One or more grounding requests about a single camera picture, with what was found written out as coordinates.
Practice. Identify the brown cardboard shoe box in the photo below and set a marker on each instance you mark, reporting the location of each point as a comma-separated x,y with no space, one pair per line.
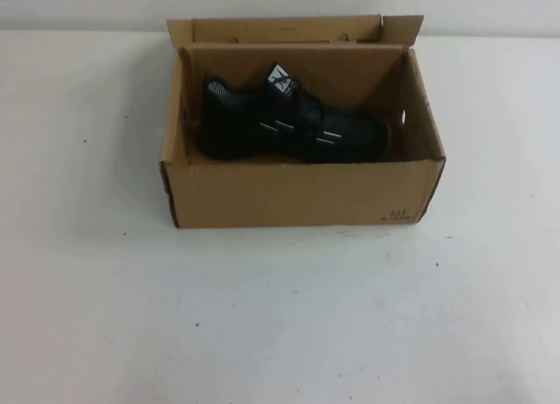
284,198

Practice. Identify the black knit sneaker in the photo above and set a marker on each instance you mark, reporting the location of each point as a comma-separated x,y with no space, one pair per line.
245,128

